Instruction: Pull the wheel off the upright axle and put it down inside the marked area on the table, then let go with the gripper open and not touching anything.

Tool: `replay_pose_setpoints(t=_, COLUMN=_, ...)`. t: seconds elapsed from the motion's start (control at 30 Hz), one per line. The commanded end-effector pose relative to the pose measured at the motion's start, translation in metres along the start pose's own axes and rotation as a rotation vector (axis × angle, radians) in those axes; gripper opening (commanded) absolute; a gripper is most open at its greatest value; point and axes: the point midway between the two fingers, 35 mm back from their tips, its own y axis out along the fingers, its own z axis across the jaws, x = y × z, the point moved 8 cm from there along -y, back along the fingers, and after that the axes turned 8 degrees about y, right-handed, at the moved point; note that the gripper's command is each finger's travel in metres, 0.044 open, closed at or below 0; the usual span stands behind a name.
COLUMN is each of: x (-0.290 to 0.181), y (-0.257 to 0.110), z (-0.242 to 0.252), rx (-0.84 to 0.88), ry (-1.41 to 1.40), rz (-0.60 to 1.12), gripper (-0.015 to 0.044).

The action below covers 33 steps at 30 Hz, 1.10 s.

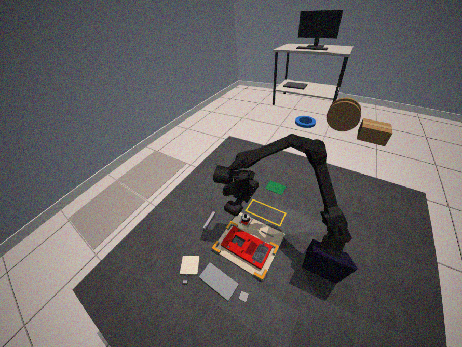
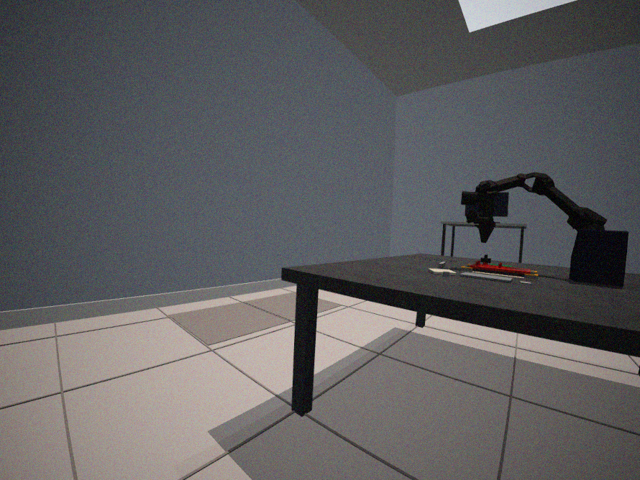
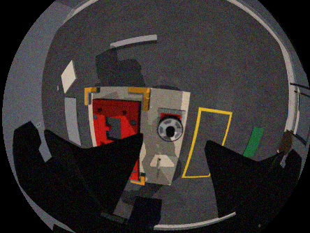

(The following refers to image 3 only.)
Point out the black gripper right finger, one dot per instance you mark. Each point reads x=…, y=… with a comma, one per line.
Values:
x=235, y=176

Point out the yellow rectangular outline on table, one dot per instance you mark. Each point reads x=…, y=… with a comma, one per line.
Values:
x=195, y=134

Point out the cream flat rectangular panel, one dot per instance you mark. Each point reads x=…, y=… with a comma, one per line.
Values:
x=69, y=76

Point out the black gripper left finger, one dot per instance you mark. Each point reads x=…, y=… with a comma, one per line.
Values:
x=104, y=170

